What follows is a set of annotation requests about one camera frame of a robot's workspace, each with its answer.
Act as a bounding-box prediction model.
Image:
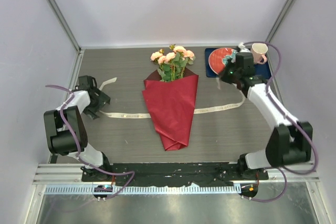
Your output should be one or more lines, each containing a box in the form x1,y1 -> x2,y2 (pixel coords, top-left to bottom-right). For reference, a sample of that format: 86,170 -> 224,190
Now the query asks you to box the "red and teal plate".
208,47 -> 237,74

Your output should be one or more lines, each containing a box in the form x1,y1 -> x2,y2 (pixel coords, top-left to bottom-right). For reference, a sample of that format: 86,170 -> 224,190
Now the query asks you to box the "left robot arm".
44,76 -> 112,182

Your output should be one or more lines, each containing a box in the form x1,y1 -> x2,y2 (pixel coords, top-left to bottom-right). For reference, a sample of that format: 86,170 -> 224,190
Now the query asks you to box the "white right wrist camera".
237,42 -> 251,53

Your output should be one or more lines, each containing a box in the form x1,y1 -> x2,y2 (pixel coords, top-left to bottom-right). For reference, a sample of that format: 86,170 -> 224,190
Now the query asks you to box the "cream ribbon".
99,77 -> 246,119

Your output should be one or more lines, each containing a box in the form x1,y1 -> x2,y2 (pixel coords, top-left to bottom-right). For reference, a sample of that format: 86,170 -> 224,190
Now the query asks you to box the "aluminium front rail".
33,162 -> 319,199

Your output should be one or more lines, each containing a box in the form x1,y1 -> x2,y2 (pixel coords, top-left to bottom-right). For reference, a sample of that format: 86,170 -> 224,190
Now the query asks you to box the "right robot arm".
218,52 -> 313,179

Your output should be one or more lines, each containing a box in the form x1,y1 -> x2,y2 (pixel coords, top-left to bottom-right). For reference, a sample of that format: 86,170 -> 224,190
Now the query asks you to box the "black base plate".
81,162 -> 269,187

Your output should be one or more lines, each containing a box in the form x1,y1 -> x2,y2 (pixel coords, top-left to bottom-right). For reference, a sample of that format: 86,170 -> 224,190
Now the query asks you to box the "pink mug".
251,42 -> 268,65

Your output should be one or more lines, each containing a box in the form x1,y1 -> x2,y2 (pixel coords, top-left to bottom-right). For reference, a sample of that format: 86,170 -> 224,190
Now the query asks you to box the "blue tray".
204,48 -> 271,79

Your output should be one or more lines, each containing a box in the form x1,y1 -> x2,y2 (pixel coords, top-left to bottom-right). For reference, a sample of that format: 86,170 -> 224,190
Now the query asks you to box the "dark red wrapping paper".
142,68 -> 198,151

